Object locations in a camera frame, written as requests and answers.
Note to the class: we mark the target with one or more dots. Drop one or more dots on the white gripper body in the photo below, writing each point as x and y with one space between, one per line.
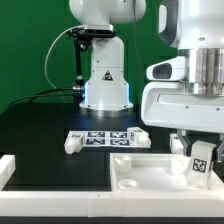
186 93

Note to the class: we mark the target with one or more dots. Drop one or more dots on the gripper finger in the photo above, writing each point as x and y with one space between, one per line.
185 141
220 150

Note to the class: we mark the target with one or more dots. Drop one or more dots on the white square tabletop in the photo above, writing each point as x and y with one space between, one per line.
153 173

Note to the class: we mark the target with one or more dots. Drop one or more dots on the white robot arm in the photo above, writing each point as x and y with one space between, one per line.
181 54

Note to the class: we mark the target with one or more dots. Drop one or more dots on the white U-shaped fence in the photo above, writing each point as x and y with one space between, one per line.
103 204

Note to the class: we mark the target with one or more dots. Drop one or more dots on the fiducial marker sheet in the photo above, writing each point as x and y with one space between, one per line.
102 138

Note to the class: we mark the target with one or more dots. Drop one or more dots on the black camera on stand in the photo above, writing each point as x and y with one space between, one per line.
82 38

